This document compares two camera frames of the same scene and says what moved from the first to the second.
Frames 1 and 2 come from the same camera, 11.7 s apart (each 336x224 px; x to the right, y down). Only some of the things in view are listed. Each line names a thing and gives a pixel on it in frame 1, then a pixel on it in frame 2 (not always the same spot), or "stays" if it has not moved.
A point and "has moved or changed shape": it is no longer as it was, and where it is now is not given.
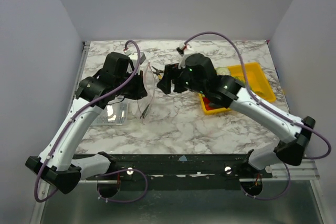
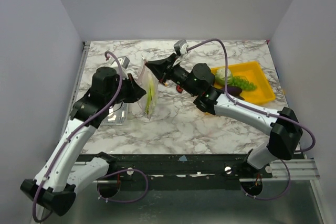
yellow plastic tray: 257,82 stays
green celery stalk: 242,80 to 150,97
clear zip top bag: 144,104 has moved or changed shape
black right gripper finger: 165,84 to 159,66
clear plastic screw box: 115,114 stays
